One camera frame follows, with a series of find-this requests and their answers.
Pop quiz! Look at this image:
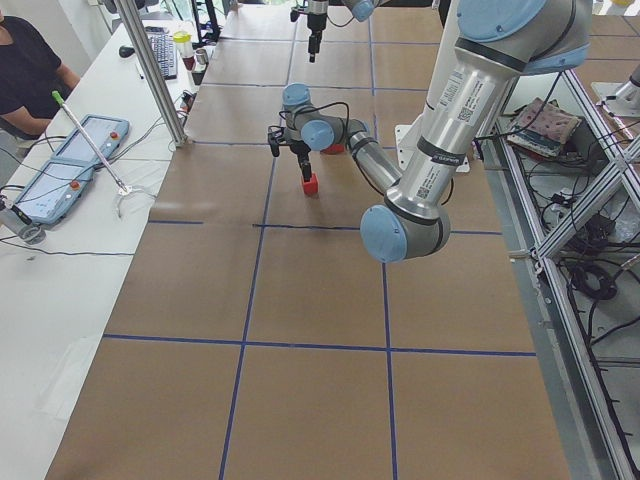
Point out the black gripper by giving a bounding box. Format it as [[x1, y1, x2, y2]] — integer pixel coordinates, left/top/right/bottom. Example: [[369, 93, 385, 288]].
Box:
[[267, 125, 312, 181], [291, 0, 328, 63]]

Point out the red cube block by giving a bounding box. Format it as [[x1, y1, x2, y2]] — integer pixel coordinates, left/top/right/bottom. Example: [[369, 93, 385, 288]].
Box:
[[301, 173, 319, 196], [321, 144, 345, 155]]

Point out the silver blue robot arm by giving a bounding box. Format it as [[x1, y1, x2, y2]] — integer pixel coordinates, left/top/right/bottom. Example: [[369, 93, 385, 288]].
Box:
[[267, 1, 592, 263], [290, 0, 381, 63]]

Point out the small metal cup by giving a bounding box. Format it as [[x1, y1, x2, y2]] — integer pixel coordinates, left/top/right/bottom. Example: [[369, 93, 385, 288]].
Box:
[[194, 48, 209, 65]]

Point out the yellow lid cup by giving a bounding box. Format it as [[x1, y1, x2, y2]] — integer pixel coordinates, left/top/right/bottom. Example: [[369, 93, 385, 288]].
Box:
[[172, 30, 194, 59]]

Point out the black keyboard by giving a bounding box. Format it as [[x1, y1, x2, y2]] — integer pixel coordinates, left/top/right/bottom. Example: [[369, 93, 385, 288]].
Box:
[[145, 26, 178, 80]]

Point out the upper teach pendant tablet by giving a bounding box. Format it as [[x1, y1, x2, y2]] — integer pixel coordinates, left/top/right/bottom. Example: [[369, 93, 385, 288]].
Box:
[[51, 115, 130, 166]]

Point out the teach pendant tablet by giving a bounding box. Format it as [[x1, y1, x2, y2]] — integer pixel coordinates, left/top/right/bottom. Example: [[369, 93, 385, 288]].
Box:
[[16, 160, 94, 225], [51, 115, 130, 166]]

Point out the folded patterned cloth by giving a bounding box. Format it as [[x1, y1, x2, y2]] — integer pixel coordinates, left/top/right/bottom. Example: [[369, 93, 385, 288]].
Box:
[[507, 97, 582, 158]]

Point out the lower teach pendant tablet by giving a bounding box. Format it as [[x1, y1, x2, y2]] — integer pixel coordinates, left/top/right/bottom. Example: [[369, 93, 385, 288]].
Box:
[[16, 160, 94, 225]]

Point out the person in black shirt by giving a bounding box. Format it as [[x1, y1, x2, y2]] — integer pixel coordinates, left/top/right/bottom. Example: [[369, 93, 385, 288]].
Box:
[[1, 15, 80, 140]]

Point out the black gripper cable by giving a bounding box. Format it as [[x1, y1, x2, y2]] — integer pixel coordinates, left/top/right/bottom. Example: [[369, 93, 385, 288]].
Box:
[[277, 101, 351, 132]]

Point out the aluminium frame post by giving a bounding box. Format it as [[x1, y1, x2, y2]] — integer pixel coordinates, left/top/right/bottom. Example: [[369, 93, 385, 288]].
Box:
[[114, 0, 187, 148]]

